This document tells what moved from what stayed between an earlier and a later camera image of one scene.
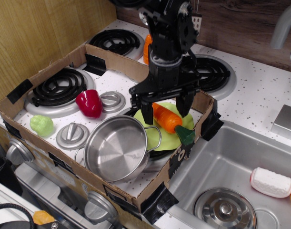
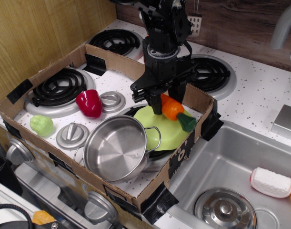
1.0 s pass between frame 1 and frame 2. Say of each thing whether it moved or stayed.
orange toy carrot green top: moved
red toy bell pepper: stayed
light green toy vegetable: stayed
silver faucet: stayed
